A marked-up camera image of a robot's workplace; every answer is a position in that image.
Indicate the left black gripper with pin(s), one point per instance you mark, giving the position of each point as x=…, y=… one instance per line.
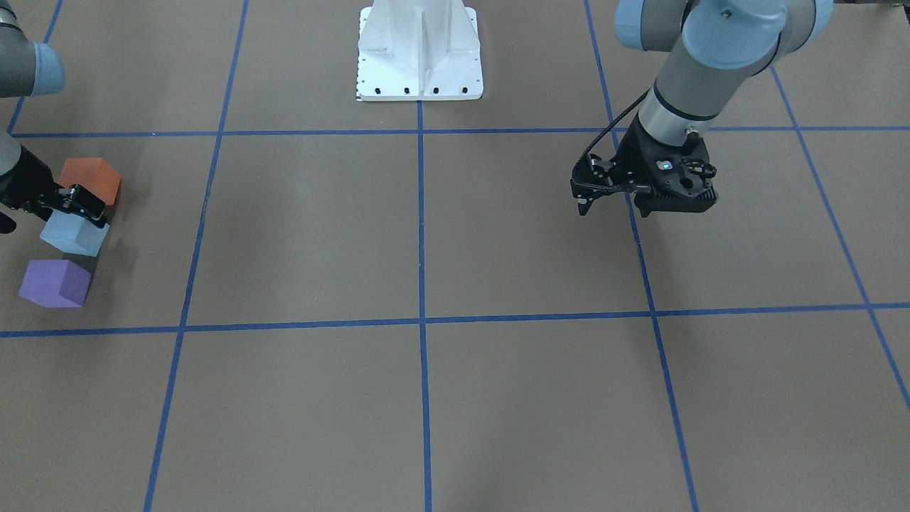
x=631, y=157

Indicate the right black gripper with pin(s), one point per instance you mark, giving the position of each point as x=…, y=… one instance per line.
x=27, y=179

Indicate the light blue foam block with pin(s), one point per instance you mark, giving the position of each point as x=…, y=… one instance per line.
x=73, y=234

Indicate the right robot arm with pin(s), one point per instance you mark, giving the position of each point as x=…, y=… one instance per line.
x=30, y=68

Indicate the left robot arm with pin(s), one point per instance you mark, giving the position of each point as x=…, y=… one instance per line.
x=712, y=48

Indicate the orange foam block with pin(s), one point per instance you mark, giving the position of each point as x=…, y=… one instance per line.
x=94, y=174

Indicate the purple foam block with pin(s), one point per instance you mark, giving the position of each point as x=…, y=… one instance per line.
x=55, y=284

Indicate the brown paper table cover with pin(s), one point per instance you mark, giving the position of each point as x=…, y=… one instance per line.
x=306, y=302

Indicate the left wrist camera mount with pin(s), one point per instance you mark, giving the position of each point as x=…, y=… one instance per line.
x=594, y=178

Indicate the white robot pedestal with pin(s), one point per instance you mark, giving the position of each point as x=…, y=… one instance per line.
x=418, y=51

